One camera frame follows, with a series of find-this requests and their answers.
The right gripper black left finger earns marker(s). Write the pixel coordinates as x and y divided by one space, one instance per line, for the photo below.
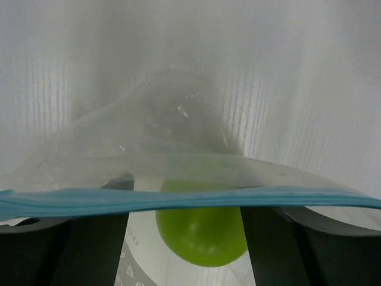
62 251

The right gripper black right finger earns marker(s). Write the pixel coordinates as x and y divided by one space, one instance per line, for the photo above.
297 246

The green fake apple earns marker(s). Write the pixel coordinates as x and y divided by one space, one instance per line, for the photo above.
207 237

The clear zip top bag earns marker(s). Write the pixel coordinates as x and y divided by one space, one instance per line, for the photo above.
153 190

